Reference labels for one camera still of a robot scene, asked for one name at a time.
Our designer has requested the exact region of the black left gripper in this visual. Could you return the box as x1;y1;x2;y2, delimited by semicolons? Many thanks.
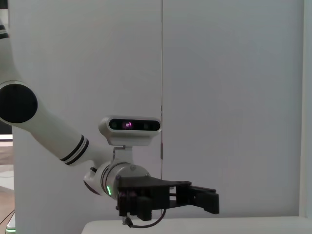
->
116;175;220;221

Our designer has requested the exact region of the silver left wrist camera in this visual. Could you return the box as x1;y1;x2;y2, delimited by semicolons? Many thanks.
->
98;115;163;167

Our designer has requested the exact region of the white base with green light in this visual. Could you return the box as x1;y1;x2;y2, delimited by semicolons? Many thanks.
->
0;211;17;234

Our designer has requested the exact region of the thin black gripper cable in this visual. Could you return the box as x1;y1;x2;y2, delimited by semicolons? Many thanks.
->
121;207;168;229

